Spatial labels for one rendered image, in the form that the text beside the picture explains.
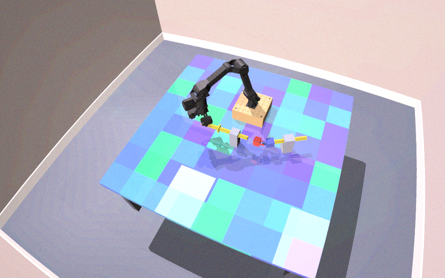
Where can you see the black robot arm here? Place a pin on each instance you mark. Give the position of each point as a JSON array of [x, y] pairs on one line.
[[202, 87]]

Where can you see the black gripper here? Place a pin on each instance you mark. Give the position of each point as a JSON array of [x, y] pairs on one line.
[[206, 120]]

